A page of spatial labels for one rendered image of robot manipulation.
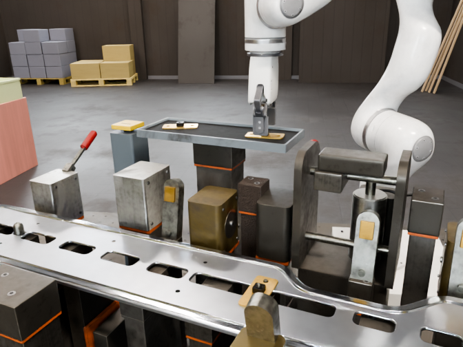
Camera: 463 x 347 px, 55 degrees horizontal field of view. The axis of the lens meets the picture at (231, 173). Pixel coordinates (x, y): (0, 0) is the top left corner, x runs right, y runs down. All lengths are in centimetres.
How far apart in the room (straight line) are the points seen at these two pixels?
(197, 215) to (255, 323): 35
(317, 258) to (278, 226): 11
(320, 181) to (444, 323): 28
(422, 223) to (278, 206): 25
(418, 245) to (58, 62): 1025
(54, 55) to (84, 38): 101
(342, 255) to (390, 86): 47
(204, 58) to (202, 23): 73
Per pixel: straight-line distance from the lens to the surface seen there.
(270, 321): 54
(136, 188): 91
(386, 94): 119
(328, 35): 969
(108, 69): 1012
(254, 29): 91
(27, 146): 480
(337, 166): 77
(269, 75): 91
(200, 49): 993
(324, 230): 158
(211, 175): 103
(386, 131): 113
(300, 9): 85
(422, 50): 115
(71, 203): 114
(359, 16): 973
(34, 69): 1109
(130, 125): 113
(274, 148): 90
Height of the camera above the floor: 142
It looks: 20 degrees down
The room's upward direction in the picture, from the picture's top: 1 degrees counter-clockwise
